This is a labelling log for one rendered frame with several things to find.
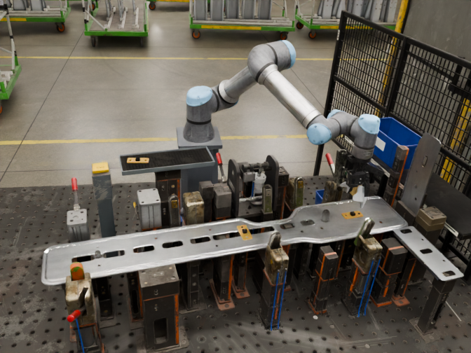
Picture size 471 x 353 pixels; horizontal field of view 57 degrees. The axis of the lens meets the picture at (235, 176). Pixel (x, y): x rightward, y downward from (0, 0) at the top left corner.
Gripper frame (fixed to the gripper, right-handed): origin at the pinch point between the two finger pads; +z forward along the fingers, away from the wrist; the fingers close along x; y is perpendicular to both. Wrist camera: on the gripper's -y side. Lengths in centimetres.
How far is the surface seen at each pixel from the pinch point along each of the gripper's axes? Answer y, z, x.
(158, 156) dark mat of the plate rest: 72, -8, -37
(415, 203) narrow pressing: -26.6, 4.3, 3.7
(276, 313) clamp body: 40, 30, 22
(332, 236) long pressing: 14.7, 8.1, 10.2
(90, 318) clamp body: 103, 10, 24
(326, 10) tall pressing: -350, 69, -667
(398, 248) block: -8.1, 10.2, 20.6
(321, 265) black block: 21.9, 14.9, 17.4
